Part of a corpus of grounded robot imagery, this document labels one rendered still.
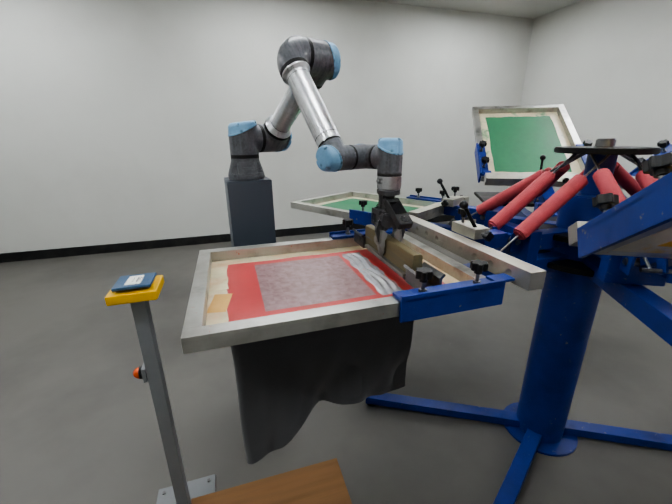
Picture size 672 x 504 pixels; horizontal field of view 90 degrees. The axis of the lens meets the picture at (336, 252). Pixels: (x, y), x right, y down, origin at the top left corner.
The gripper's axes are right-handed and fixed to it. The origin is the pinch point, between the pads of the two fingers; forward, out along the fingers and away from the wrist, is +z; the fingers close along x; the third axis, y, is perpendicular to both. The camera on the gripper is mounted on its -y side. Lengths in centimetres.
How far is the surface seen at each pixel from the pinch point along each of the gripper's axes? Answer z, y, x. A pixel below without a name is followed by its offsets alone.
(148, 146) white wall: -28, 380, 135
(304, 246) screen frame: 3.2, 25.4, 22.7
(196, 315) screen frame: 2, -20, 57
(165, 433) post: 60, 10, 77
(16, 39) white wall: -133, 380, 238
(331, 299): 5.3, -15.9, 24.4
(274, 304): 5.3, -13.9, 39.3
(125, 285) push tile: 4, 8, 79
